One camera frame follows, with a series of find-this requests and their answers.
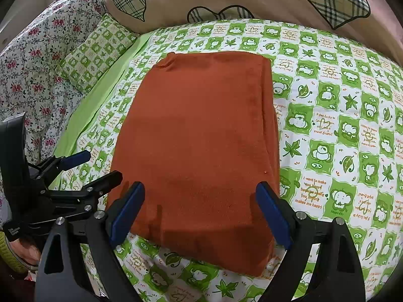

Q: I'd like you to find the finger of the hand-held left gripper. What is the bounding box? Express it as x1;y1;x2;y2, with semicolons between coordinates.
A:
47;170;123;210
30;150;92;186

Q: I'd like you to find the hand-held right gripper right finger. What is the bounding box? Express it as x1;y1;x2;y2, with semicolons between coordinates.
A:
256;181;366;302

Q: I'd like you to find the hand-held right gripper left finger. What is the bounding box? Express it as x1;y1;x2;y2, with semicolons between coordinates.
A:
34;181;146;302

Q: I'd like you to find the orange knit garment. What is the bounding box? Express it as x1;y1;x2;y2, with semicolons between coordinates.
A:
105;51;281;277

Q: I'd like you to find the person's left forearm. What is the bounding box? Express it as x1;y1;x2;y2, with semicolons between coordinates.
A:
0;223;43;274

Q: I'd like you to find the floral blanket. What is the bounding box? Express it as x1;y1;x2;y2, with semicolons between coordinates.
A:
0;0;111;164

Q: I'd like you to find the green checked pillow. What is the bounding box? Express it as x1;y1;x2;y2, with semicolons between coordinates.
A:
56;14;139;95

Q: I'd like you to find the dark red cloth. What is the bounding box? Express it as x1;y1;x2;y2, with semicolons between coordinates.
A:
0;271;37;302

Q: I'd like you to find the green checked bedsheet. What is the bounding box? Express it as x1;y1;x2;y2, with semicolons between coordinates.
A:
53;19;403;302

